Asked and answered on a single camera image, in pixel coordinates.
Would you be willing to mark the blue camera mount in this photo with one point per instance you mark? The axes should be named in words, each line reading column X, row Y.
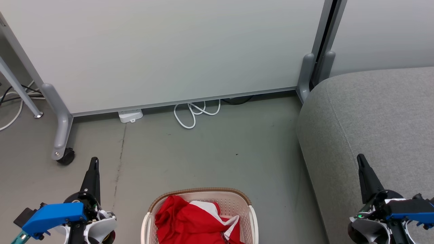
column 414, row 217
column 51, row 217

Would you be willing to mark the grey partition foot with caster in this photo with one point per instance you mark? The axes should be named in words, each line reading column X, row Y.
column 61, row 118

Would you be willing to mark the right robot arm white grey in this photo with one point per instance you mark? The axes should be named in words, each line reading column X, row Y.
column 368, row 228

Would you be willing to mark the right blue camera mount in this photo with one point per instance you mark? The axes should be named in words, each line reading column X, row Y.
column 414, row 217

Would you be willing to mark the grey metal table leg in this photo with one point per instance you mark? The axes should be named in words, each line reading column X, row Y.
column 17, row 88

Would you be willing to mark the cream perforated laundry basket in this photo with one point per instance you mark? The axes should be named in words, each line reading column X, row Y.
column 238, row 203

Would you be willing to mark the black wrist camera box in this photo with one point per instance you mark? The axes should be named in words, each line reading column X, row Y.
column 408, row 205
column 25, row 217

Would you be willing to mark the black caster wheel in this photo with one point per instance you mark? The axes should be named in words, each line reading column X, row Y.
column 67, row 157

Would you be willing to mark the right black wrist camera box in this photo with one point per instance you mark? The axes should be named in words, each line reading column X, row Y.
column 408, row 205

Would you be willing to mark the left black wrist camera box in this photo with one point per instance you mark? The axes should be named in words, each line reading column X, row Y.
column 25, row 217

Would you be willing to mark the left blue camera mount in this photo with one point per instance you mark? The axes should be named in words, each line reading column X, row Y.
column 51, row 217

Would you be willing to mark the wide white partition panel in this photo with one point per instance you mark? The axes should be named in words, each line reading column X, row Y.
column 169, row 51

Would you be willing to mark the grey fabric sofa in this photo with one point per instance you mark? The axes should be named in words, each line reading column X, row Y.
column 373, row 118

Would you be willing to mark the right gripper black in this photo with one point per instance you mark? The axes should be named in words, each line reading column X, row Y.
column 385, row 200

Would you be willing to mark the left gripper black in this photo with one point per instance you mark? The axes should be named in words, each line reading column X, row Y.
column 89, row 200

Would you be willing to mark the white power strip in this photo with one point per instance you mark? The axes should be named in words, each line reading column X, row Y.
column 130, row 116

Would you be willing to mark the narrow white partition panel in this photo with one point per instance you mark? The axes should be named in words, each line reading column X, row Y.
column 390, row 34

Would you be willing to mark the plain red garment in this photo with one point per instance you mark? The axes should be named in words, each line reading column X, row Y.
column 173, row 220

